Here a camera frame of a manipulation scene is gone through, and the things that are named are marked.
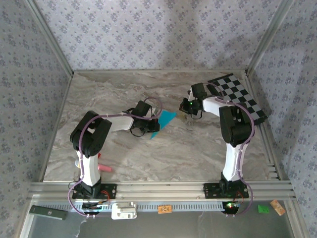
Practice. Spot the blue cloth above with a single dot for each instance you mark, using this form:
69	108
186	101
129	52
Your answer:
167	119

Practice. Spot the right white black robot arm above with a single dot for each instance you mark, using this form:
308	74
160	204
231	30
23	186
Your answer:
234	163

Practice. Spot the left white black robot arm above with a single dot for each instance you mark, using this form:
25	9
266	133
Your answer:
90	168

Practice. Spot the black grey chessboard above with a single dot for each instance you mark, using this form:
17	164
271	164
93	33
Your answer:
242	96

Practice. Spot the pink marker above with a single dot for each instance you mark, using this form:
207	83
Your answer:
106	168

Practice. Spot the white yellow small object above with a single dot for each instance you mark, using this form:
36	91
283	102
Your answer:
77	163

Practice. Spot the orange label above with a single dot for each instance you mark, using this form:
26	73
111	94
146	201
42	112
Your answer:
164	209

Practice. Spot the black flat bar device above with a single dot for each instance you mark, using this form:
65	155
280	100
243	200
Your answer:
48	212

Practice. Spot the small brown box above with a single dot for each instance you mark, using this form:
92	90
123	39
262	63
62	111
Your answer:
277	207

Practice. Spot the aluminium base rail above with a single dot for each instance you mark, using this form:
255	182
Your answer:
161	191

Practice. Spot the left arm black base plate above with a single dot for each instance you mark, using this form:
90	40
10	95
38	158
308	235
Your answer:
109	191

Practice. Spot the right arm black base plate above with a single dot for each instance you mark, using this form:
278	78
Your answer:
210	191

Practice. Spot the aluminium side rail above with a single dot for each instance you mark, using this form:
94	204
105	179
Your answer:
56	124
268	148

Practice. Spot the white plastic bracket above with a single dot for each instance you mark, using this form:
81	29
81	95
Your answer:
123	210

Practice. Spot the aluminium frame post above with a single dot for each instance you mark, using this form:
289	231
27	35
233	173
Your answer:
51	37
268	37

